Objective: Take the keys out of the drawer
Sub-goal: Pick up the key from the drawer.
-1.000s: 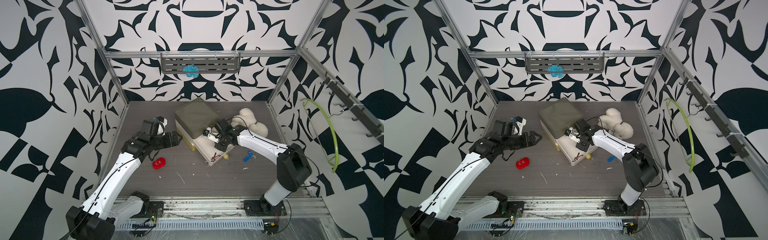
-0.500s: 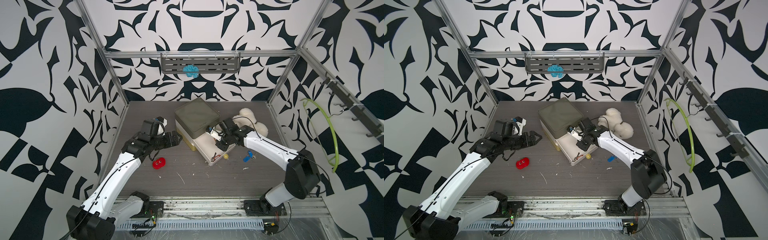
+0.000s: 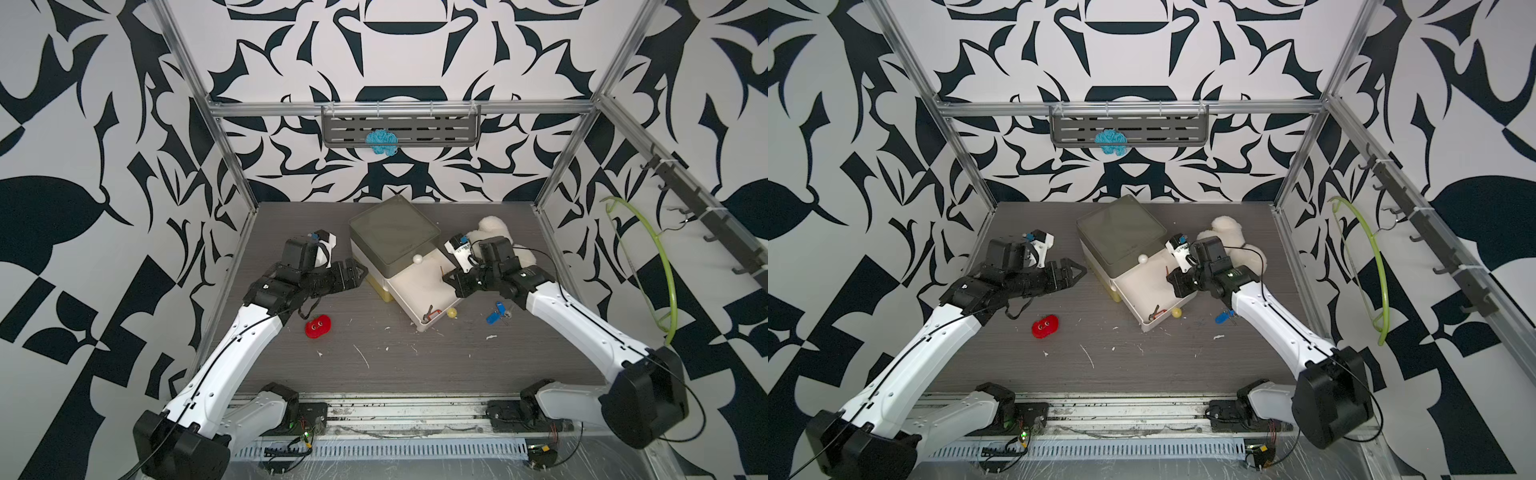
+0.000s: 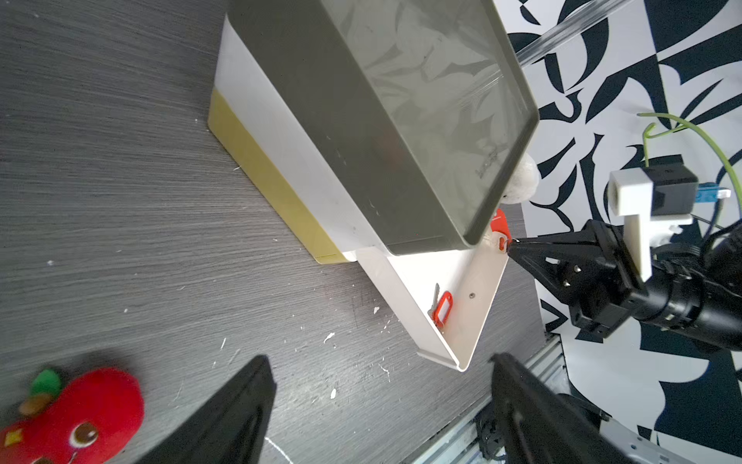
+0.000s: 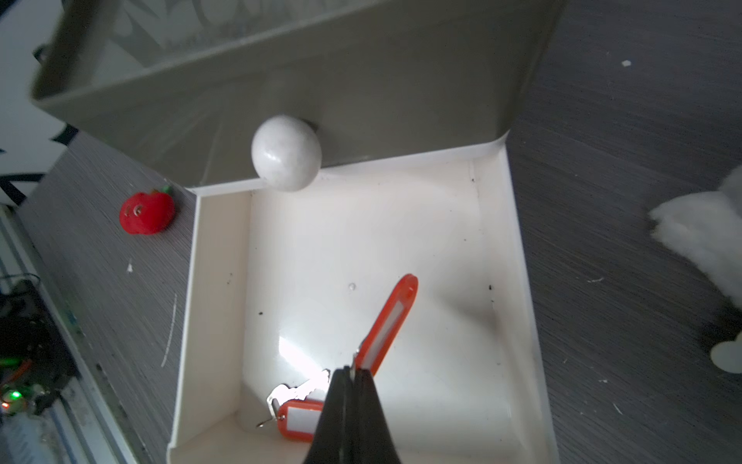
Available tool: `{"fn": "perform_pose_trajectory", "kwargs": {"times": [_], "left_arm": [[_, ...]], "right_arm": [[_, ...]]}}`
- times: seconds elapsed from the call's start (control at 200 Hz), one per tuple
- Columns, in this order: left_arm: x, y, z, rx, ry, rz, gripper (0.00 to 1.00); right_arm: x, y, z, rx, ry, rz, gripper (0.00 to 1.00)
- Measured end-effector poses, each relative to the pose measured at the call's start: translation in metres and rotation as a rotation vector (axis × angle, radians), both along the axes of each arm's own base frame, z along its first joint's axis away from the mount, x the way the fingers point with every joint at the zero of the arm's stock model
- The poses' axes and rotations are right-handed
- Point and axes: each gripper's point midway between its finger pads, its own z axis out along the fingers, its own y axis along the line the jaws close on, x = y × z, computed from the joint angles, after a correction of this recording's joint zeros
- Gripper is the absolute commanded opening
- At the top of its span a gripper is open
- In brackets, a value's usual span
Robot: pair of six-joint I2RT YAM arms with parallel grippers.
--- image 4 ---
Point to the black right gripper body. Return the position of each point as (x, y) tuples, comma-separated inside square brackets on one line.
[(607, 289)]

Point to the red toy with eyes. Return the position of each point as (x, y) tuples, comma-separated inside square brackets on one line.
[(88, 420)]

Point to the white drawer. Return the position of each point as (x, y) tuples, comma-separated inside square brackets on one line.
[(412, 284)]

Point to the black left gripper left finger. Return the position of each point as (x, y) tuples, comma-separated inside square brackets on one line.
[(230, 427)]

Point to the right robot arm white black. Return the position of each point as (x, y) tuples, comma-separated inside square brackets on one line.
[(683, 300)]

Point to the drawer unit olive cream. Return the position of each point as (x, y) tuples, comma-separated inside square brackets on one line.
[(388, 124)]

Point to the green clothes hanger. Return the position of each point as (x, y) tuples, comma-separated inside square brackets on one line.
[(697, 146)]

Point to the white plush polar bear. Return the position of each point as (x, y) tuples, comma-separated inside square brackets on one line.
[(523, 183)]

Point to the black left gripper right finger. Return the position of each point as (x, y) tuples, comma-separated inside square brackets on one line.
[(539, 427)]

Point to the red tagged key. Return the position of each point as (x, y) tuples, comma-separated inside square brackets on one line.
[(499, 226)]

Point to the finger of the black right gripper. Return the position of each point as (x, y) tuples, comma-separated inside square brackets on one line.
[(547, 274), (564, 246)]

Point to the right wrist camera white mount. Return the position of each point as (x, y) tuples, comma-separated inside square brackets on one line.
[(654, 203)]

